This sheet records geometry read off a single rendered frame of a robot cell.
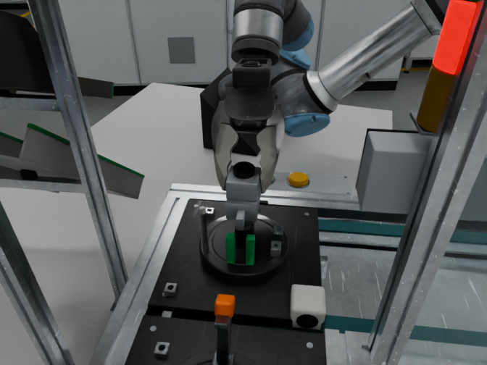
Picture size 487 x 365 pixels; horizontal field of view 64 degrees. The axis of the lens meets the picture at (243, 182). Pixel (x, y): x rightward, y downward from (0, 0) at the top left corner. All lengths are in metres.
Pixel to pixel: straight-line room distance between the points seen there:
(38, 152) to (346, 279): 0.49
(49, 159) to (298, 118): 0.59
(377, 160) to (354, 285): 0.34
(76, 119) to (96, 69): 3.30
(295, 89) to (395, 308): 0.63
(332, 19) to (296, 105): 2.72
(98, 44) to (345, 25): 2.12
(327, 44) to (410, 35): 2.79
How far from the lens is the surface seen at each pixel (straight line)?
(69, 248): 0.86
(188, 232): 0.66
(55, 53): 0.48
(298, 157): 1.07
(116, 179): 0.65
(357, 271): 0.69
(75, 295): 0.76
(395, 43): 0.92
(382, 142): 0.37
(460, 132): 0.33
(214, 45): 3.57
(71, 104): 0.50
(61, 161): 0.54
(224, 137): 0.54
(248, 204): 0.52
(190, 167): 1.03
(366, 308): 0.65
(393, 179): 0.38
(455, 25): 0.34
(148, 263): 0.64
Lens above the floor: 1.41
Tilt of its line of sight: 35 degrees down
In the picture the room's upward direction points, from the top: straight up
